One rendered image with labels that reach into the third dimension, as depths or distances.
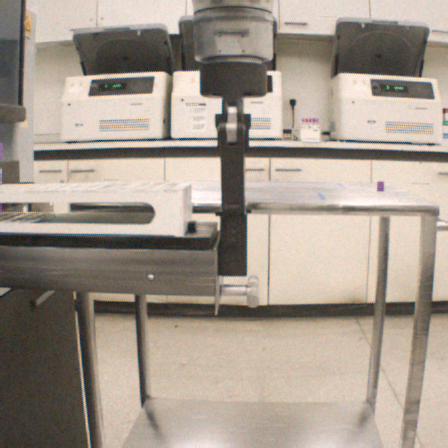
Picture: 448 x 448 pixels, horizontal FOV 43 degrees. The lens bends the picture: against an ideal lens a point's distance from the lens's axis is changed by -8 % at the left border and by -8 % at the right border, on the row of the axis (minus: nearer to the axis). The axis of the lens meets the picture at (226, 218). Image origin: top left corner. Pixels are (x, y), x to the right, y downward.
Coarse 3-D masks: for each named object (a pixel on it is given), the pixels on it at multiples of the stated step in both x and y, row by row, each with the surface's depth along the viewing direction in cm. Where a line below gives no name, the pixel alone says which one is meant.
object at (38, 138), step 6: (294, 132) 352; (300, 132) 352; (36, 138) 360; (42, 138) 360; (48, 138) 360; (54, 138) 360; (156, 138) 357; (162, 138) 357; (174, 138) 356; (198, 138) 356; (204, 138) 355; (210, 138) 355; (216, 138) 355; (252, 138) 354; (258, 138) 354; (276, 138) 353; (294, 138) 353; (324, 138) 352; (420, 144) 349
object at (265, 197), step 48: (192, 192) 108; (288, 192) 108; (336, 192) 109; (384, 192) 110; (384, 240) 134; (432, 240) 92; (384, 288) 135; (432, 288) 93; (144, 336) 142; (96, 384) 100; (144, 384) 144; (96, 432) 101; (144, 432) 125; (192, 432) 126; (240, 432) 126; (288, 432) 125; (336, 432) 124
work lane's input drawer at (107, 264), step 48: (0, 240) 63; (48, 240) 63; (96, 240) 63; (144, 240) 63; (192, 240) 62; (48, 288) 63; (96, 288) 62; (144, 288) 62; (192, 288) 62; (240, 288) 68
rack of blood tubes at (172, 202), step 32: (0, 192) 64; (32, 192) 63; (64, 192) 63; (96, 192) 63; (128, 192) 63; (160, 192) 63; (0, 224) 64; (32, 224) 64; (64, 224) 64; (96, 224) 73; (128, 224) 73; (160, 224) 63
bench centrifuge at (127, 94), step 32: (96, 32) 303; (128, 32) 304; (160, 32) 304; (96, 64) 330; (128, 64) 331; (160, 64) 331; (64, 96) 298; (96, 96) 295; (128, 96) 294; (160, 96) 293; (64, 128) 298; (96, 128) 297; (128, 128) 295; (160, 128) 296
